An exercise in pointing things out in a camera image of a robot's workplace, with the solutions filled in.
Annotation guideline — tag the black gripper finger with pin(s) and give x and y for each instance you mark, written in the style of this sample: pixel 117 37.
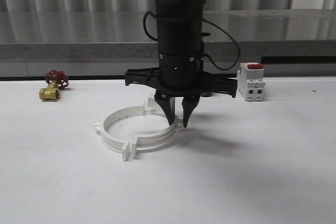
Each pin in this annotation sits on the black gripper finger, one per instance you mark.
pixel 189 103
pixel 167 104

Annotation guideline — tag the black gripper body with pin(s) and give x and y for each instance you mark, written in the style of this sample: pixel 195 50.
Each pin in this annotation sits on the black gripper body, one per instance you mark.
pixel 181 75

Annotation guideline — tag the white half pipe clamp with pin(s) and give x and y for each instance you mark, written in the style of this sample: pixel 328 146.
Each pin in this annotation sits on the white half pipe clamp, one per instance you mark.
pixel 151 128
pixel 120 129

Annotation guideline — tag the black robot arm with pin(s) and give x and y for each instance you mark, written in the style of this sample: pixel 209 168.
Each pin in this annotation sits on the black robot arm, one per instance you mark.
pixel 180 54

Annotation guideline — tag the black cylindrical capacitor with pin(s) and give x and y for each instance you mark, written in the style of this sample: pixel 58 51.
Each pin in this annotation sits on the black cylindrical capacitor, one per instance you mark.
pixel 206 94

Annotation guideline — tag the brass valve red handwheel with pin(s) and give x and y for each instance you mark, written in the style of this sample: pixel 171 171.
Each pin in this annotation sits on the brass valve red handwheel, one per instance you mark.
pixel 56 81

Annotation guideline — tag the grey stone ledge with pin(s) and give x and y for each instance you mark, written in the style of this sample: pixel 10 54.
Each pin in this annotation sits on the grey stone ledge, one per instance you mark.
pixel 288 42

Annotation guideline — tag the white circuit breaker red switch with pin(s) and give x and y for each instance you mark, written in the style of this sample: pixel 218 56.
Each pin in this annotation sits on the white circuit breaker red switch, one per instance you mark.
pixel 250 81

